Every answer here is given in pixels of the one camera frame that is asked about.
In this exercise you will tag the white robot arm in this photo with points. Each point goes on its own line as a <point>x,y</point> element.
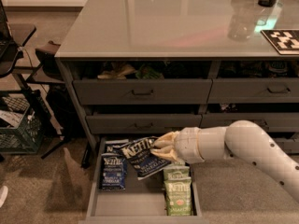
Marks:
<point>281,168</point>

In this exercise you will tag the tan snack bag in drawer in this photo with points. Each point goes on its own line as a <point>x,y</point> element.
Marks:
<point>117,71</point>

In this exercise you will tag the blue kettle chip bag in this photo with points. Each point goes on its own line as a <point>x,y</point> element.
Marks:
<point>114,146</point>
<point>137,152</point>
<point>113,172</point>

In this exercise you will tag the green plastic crate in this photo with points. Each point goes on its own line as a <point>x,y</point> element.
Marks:
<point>21,130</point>

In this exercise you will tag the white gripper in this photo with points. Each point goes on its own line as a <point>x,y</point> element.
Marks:
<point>186,145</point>

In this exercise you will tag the top right grey drawer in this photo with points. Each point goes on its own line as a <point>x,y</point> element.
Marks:
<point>254,90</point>

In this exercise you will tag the green kettle chip bag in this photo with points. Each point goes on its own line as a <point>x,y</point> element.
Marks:
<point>178,196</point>
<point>176,174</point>

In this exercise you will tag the grey counter cabinet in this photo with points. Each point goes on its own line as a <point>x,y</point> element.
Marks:
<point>189,39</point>

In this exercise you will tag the dark rolling stand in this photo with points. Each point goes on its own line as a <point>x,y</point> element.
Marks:
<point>13,38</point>

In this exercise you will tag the black white fiducial marker board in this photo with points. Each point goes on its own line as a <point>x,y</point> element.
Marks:
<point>284,41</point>

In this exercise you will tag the front green Kettle chip bag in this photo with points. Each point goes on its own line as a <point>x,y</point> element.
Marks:
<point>178,196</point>

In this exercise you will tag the green snack bag in drawer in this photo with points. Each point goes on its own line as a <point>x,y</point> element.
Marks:
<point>146,71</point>

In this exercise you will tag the open bottom left drawer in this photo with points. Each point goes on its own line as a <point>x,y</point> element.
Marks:
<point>142,201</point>

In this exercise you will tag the top left grey drawer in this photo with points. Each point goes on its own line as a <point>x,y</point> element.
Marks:
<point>142,91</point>

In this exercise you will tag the middle right grey drawer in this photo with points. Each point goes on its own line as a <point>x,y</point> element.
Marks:
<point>271,122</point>

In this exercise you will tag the middle left grey drawer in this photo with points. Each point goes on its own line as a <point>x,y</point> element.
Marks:
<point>141,123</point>

